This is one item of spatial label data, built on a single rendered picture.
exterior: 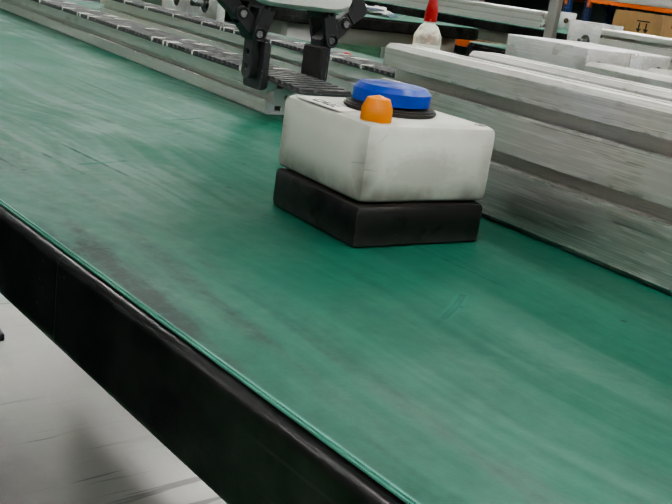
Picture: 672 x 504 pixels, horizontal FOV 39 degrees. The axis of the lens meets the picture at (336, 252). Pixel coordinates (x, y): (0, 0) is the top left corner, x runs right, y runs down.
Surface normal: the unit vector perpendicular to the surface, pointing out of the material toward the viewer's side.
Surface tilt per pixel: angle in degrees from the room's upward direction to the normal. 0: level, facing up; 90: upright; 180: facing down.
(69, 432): 0
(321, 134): 90
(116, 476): 0
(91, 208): 0
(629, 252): 90
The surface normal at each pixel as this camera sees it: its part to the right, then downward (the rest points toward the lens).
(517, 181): -0.83, 0.04
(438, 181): 0.54, 0.31
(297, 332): 0.14, -0.95
